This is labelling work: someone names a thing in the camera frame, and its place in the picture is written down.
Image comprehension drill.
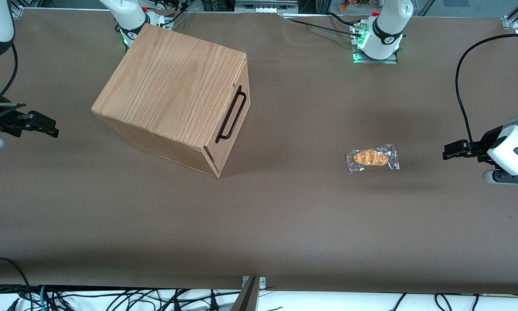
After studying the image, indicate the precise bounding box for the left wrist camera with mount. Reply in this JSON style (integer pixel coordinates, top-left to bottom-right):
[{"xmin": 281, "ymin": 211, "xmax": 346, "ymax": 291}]
[{"xmin": 483, "ymin": 169, "xmax": 518, "ymax": 187}]

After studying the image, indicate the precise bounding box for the short black table cable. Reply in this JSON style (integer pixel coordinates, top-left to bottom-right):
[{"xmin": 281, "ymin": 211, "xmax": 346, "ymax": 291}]
[{"xmin": 326, "ymin": 12, "xmax": 357, "ymax": 25}]

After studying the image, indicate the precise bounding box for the light wooden drawer cabinet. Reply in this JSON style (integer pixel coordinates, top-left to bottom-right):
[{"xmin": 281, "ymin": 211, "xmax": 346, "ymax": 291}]
[{"xmin": 92, "ymin": 24, "xmax": 251, "ymax": 178}]

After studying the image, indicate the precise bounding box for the grey metal camera post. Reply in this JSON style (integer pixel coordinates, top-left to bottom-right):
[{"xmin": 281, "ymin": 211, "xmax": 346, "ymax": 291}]
[{"xmin": 230, "ymin": 276, "xmax": 260, "ymax": 311}]

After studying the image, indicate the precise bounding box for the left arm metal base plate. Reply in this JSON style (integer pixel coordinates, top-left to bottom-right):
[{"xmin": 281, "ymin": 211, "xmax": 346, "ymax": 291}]
[{"xmin": 351, "ymin": 22, "xmax": 400, "ymax": 64}]

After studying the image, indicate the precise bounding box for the black metal drawer handle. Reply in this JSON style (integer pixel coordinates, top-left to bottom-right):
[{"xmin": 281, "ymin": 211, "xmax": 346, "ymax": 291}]
[{"xmin": 215, "ymin": 85, "xmax": 247, "ymax": 144}]

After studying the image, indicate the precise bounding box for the brown paper table cover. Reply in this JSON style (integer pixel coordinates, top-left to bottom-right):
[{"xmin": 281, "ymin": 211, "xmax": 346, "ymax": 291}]
[{"xmin": 0, "ymin": 8, "xmax": 518, "ymax": 295}]

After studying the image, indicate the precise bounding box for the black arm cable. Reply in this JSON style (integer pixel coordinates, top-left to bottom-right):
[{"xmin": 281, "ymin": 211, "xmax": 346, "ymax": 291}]
[
  {"xmin": 0, "ymin": 42, "xmax": 19, "ymax": 96},
  {"xmin": 455, "ymin": 32, "xmax": 518, "ymax": 149}
]

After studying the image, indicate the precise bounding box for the grey metal box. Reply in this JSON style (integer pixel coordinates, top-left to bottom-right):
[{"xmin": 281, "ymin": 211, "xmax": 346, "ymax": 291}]
[{"xmin": 234, "ymin": 0, "xmax": 299, "ymax": 13}]

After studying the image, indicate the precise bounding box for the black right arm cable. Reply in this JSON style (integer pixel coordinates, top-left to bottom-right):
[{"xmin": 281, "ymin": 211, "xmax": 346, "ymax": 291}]
[{"xmin": 0, "ymin": 42, "xmax": 19, "ymax": 96}]

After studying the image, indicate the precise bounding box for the long black table cable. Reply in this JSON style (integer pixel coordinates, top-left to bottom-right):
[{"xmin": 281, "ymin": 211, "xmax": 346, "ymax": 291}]
[{"xmin": 283, "ymin": 16, "xmax": 359, "ymax": 37}]

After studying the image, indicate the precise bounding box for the wooden drawer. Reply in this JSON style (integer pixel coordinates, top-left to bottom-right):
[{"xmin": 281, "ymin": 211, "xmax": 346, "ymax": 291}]
[{"xmin": 204, "ymin": 60, "xmax": 251, "ymax": 178}]

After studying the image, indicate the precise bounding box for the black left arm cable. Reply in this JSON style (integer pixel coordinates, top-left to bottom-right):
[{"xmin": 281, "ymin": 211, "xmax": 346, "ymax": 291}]
[{"xmin": 455, "ymin": 32, "xmax": 518, "ymax": 149}]

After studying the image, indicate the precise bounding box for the plastic wrapped bread roll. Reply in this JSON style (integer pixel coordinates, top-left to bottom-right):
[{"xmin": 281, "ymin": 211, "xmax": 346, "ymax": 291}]
[{"xmin": 345, "ymin": 143, "xmax": 400, "ymax": 174}]

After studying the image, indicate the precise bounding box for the small metal edge bracket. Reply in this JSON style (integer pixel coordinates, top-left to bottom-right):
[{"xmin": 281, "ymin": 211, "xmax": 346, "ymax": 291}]
[{"xmin": 241, "ymin": 276, "xmax": 267, "ymax": 289}]

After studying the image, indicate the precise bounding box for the black looping cable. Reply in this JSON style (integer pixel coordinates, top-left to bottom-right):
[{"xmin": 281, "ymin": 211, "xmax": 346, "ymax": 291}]
[{"xmin": 0, "ymin": 257, "xmax": 33, "ymax": 311}]

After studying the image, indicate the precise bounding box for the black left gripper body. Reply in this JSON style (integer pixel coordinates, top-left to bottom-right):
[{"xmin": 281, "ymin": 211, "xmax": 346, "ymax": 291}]
[{"xmin": 477, "ymin": 125, "xmax": 506, "ymax": 164}]

